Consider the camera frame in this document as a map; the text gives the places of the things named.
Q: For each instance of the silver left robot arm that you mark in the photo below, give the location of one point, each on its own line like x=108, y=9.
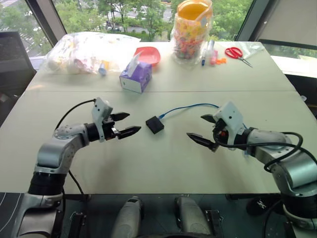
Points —
x=58, y=153

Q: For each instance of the clear small bottle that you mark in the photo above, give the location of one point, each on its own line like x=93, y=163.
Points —
x=210, y=47

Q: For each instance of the black shoe with logo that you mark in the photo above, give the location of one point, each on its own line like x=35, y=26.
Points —
x=262, y=205

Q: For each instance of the black office chair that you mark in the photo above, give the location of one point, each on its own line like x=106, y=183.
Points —
x=15, y=62

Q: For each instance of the pink small container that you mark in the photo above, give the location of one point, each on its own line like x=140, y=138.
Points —
x=213, y=58

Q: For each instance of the grey roller blind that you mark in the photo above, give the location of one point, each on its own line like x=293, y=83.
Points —
x=289, y=19

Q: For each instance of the small black plastic box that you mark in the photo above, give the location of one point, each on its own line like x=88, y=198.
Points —
x=154, y=125

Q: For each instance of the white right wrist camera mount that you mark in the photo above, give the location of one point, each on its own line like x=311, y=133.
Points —
x=231, y=119

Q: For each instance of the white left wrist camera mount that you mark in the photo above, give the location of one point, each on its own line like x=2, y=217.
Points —
x=99, y=111

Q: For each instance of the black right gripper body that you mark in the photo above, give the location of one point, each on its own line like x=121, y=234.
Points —
x=220, y=134

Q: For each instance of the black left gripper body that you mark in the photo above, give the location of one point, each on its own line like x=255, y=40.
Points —
x=108, y=131

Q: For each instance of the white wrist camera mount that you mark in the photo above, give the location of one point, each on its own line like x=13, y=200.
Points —
x=231, y=119
x=99, y=111

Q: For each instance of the clear bag of toys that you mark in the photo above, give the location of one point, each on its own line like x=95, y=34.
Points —
x=81, y=53

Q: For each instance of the blue marker pen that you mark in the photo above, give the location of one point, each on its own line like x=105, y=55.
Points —
x=203, y=58

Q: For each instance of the red plastic bowl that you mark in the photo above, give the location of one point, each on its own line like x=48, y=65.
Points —
x=149, y=55

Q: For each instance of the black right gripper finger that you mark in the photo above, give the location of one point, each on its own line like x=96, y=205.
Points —
x=201, y=140
x=208, y=117

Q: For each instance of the purple tissue box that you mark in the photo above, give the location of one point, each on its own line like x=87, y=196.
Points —
x=137, y=74

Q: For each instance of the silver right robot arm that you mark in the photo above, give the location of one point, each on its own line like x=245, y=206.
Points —
x=284, y=161

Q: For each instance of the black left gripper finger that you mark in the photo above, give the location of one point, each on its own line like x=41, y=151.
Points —
x=128, y=132
x=121, y=116

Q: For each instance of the blue and yellow toy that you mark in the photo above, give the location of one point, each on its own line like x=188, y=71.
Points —
x=102, y=69

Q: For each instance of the bag of colourful beads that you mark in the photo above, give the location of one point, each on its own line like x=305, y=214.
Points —
x=189, y=32

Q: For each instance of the orange small pieces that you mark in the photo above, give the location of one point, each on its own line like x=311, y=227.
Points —
x=221, y=61

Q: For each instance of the grey robot leg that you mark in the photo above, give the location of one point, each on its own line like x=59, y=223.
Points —
x=192, y=218
x=128, y=218

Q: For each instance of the clear empty plastic bag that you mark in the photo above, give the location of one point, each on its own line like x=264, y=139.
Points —
x=251, y=48

